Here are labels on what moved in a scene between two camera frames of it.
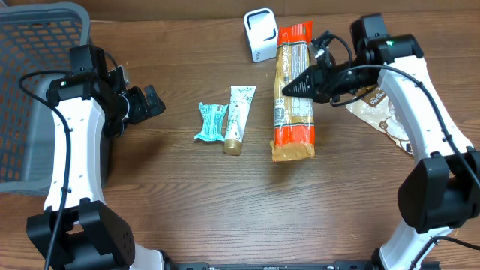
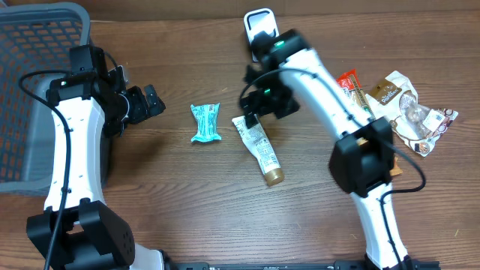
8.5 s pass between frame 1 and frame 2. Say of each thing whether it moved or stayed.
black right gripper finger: moved
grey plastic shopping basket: stayed
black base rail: stayed
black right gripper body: moved
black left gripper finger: stayed
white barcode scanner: stayed
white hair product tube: moved
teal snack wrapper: moved
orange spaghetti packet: moved
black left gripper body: stayed
